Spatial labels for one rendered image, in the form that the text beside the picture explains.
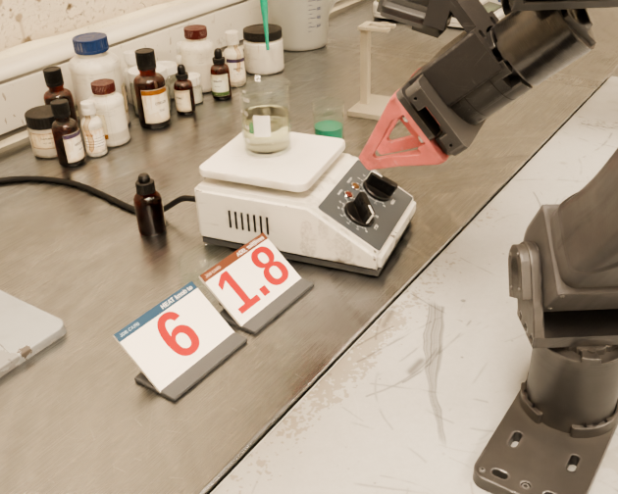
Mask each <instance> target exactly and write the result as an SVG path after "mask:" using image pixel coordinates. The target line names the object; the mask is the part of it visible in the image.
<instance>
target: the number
mask: <svg viewBox="0 0 618 494"><path fill-rule="evenodd" d="M226 329H228V328H227V326H226V325H225V324H224V323H223V322H222V320H221V319H220V318H219V317H218V316H217V314H216V313H215V312H214V311H213V310H212V308H211V307H210V306H209V305H208V304H207V302H206V301H205V300H204V299H203V298H202V296H201V295H200V294H199V293H198V292H197V290H196V289H195V290H193V291H192V292H190V293H189V294H187V295H186V296H185V297H183V298H182V299H180V300H179V301H177V302H176V304H174V305H173V306H171V307H170V308H169V309H167V310H166V311H164V312H163V313H161V314H160V315H159V316H157V317H156V318H154V319H153V320H151V321H150V322H148V323H147V324H145V325H144V326H142V327H141V328H140V329H138V330H137V331H135V332H134V333H132V334H131V335H130V336H128V337H127V338H125V339H124V340H123V341H124V342H125V344H126V345H127V346H128V347H129V349H130V350H131V351H132V352H133V353H134V355H135V356H136V357H137V358H138V360H139V361H140V362H141V363H142V364H143V366H144V367H145V368H146V369H147V371H148V372H149V373H150V374H151V375H152V377H153V378H154V379H155V380H156V381H157V383H159V382H160V381H162V380H163V379H164V378H165V377H167V376H168V375H169V374H170V373H172V372H173V371H175V370H176V369H177V368H178V367H180V366H181V365H182V364H183V363H185V362H186V361H187V360H188V359H190V358H191V357H192V356H193V355H195V354H196V353H197V352H199V351H200V350H201V349H202V348H204V347H205V346H206V345H207V344H209V343H210V342H211V341H212V340H214V339H215V338H216V337H218V336H219V335H220V334H221V333H223V332H224V331H225V330H226Z"/></svg>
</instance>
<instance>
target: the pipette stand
mask: <svg viewBox="0 0 618 494"><path fill-rule="evenodd" d="M395 27H396V24H390V23H388V22H380V23H377V22H364V23H362V24H361V25H359V26H358V29H359V30H360V101H359V102H358V103H356V104H355V105H354V106H353V107H351V108H350V109H349V110H348V111H347V115H348V116H350V117H356V118H363V119H370V120H376V121H378V120H379V119H380V117H381V115H382V113H383V111H384V109H385V107H386V104H387V102H388V101H389V99H390V97H388V96H382V95H375V94H371V31H379V32H389V31H390V29H391V28H392V29H394V28H395Z"/></svg>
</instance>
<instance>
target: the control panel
mask: <svg viewBox="0 0 618 494"><path fill-rule="evenodd" d="M370 171H373V170H367V169H366V168H365V166H364V165H363V164H362V163H361V161H360V160H357V161H356V162H355V164H354V165H353V166H352V167H351V168H350V170H349V171H348V172H347V173H346V174H345V175H344V177H343V178H342V179H341V180H340V181H339V183H338V184H337V185H336V186H335V187H334V189H333V190H332V191H331V192H330V193H329V195H328V196H327V197H326V198H325V199H324V201H323V202H322V203H321V204H320V205H319V207H318V208H319V209H320V210H321V211H322V212H324V213H325V214H327V215H328V216H329V217H331V218H332V219H334V220H335V221H336V222H338V223H340V224H341V225H343V226H344V227H345V228H347V229H348V230H350V231H351V232H352V233H354V234H355V235H357V236H358V237H360V238H361V239H362V240H364V241H365V242H367V243H368V244H369V245H371V246H372V247H374V248H375V249H377V250H379V251H380V250H381V249H382V247H383V246H384V244H385V243H386V241H387V239H388V237H389V236H390V234H391V233H392V231H393V229H394V228H395V226H396V225H397V223H398V221H399V220H400V218H401V217H402V215H403V213H404V212H405V210H406V209H407V207H408V205H409V204H410V202H411V201H412V198H413V197H411V196H410V195H408V194H407V193H406V192H404V191H403V190H401V189H400V188H398V187H397V188H396V190H395V191H394V193H393V194H392V195H391V197H390V198H389V200H388V201H385V202H383V201H379V200H376V199H374V198H373V197H371V196H370V195H369V194H368V193H367V192H366V190H365V189H364V185H363V183H364V181H365V180H366V177H367V176H368V174H369V173H370ZM353 183H358V184H359V188H355V187H354V186H353V185H352V184H353ZM346 191H350V192H351V193H352V194H353V196H352V197H348V196H347V195H346V193H345V192H346ZM360 191H363V192H365V193H366V194H367V196H368V198H369V200H370V203H371V205H372V207H373V209H374V211H375V215H374V218H375V220H374V222H373V224H372V225H371V226H361V225H358V224H356V223H354V222H353V221H351V220H350V219H349V218H348V216H347V215H346V213H345V211H344V207H345V206H346V204H347V203H348V202H351V201H354V199H355V198H356V196H357V195H358V193H359V192H360Z"/></svg>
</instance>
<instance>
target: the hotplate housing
mask: <svg viewBox="0 0 618 494"><path fill-rule="evenodd" d="M357 160H359V159H358V158H357V157H353V156H351V155H349V154H346V153H341V154H340V155H339V156H338V157H337V158H336V159H335V161H334V162H333V163H332V164H331V165H330V166H329V167H328V168H327V169H326V171H325V172H324V173H323V174H322V175H321V176H320V177H319V178H318V179H317V181H316V182H315V183H314V184H313V185H312V186H311V187H310V188H309V189H308V190H306V191H302V192H292V191H286V190H280V189H275V188H269V187H262V186H256V185H250V184H244V183H238V182H231V181H225V180H219V179H214V178H208V177H206V178H205V179H204V180H203V181H201V182H200V183H199V184H198V185H197V186H196V187H195V188H194V193H195V201H196V209H197V216H198V223H199V231H200V233H201V235H202V236H203V237H202V238H203V242H205V243H210V244H216V245H221V246H225V247H230V248H234V249H239V248H240V247H242V246H243V245H245V244H246V243H248V242H249V241H250V240H252V239H253V238H255V237H256V236H258V235H259V234H261V233H262V232H264V234H265V235H266V236H267V237H268V239H269V240H270V241H271V242H272V243H273V245H274V246H275V247H276V248H277V249H278V251H279V252H280V253H281V254H282V255H283V257H284V258H285V259H290V260H294V261H299V262H304V263H309V264H314V265H319V266H324V267H330V268H335V269H340V270H345V271H350V272H359V273H363V274H368V275H373V276H378V275H379V274H380V272H381V270H382V269H383V267H384V265H385V264H386V261H387V260H388V258H389V256H390V255H391V253H392V251H393V250H394V248H395V246H396V245H397V243H398V241H399V240H400V238H401V236H402V235H403V233H404V231H405V230H406V228H407V226H408V225H409V224H410V222H411V221H412V219H413V215H414V213H415V212H416V202H414V201H413V198H412V201H411V202H410V204H409V205H408V207H407V209H406V210H405V212H404V213H403V215H402V217H401V218H400V220H399V221H398V223H397V225H396V226H395V228H394V229H393V231H392V233H391V234H390V236H389V237H388V239H387V241H386V243H385V244H384V246H383V247H382V249H381V250H380V251H379V250H377V249H375V248H374V247H372V246H371V245H369V244H368V243H367V242H365V241H364V240H362V239H361V238H360V237H358V236H357V235H355V234H354V233H352V232H351V231H350V230H348V229H347V228H345V227H344V226H343V225H341V224H340V223H338V222H336V221H335V220H334V219H332V218H331V217H329V216H328V215H327V214H325V213H324V212H322V211H321V210H320V209H319V208H318V207H319V205H320V204H321V203H322V202H323V201H324V199H325V198H326V197H327V196H328V195H329V193H330V192H331V191H332V190H333V189H334V187H335V186H336V185H337V184H338V183H339V181H340V180H341V179H342V178H343V177H344V175H345V174H346V173H347V172H348V171H349V170H350V168H351V167H352V166H353V165H354V164H355V162H356V161H357Z"/></svg>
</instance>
